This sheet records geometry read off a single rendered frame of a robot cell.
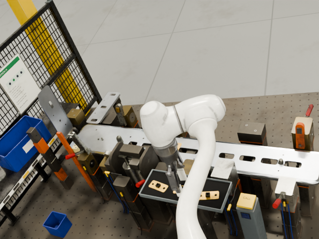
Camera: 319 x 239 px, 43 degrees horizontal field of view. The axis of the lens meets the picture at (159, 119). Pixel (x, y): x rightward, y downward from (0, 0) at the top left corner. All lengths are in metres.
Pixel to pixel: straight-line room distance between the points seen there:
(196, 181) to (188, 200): 0.06
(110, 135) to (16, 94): 0.63
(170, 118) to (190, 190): 0.26
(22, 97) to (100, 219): 0.88
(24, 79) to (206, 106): 1.49
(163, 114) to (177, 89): 2.81
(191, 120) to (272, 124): 1.21
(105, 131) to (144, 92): 1.97
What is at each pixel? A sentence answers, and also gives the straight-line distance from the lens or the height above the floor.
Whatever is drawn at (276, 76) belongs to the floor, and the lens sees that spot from 4.03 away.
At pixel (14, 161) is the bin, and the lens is 2.38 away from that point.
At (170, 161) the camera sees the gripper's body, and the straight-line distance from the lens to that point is 1.50.
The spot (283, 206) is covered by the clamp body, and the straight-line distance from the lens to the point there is 1.79.
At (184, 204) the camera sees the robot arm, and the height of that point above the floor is 1.46.
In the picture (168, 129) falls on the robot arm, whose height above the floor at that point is 1.53.
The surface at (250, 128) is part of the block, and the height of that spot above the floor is 1.03.
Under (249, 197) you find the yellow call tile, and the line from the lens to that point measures 1.60.
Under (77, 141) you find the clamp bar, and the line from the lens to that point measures 2.14.
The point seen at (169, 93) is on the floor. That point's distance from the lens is 4.15.
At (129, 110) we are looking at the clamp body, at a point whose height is 1.04.
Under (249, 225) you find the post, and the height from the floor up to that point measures 1.04.
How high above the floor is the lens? 2.43
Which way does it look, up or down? 39 degrees down
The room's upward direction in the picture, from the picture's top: 22 degrees counter-clockwise
